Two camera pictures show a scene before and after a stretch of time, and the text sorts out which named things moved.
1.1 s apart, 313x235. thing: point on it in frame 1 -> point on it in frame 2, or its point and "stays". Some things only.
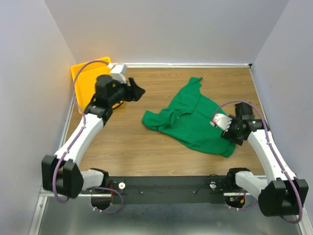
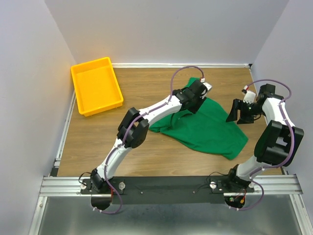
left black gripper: [133, 93] -> [200, 99]
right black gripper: [228, 135] -> [238, 104]
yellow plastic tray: [84, 75] stays
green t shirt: [188, 118] stays
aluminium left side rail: [68, 116] stays
